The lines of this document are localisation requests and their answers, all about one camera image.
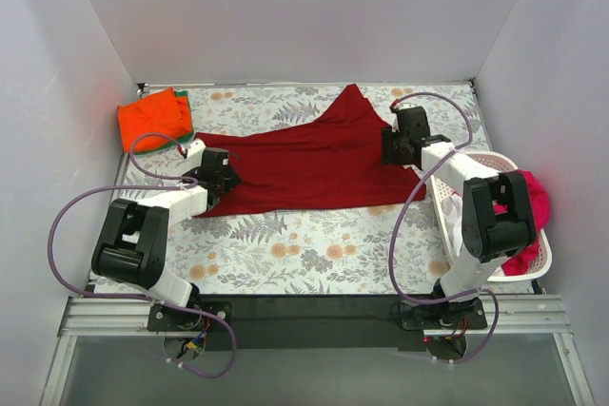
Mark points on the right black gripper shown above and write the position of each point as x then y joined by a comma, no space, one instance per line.
391,151

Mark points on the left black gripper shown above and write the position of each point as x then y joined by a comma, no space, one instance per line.
227,180

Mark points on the dark red t shirt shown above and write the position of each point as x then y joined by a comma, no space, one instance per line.
333,162

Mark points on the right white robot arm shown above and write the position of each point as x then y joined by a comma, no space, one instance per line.
497,216

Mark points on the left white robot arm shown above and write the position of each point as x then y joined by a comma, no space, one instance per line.
132,245

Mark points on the white t shirt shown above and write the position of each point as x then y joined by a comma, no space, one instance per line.
452,213

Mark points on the folded orange t shirt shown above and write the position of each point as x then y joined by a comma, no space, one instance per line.
132,120

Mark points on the folded green t shirt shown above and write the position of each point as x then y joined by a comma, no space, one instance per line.
170,113

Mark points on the floral table cloth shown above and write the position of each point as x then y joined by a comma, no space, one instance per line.
299,252

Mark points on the pink t shirt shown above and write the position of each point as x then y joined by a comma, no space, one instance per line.
541,211

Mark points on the white plastic laundry basket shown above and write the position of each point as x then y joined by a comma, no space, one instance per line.
440,190

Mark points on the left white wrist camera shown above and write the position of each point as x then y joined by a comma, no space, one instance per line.
192,151

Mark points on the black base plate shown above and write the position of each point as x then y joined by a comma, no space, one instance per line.
331,321

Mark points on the aluminium frame rail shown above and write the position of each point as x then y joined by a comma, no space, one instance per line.
509,314

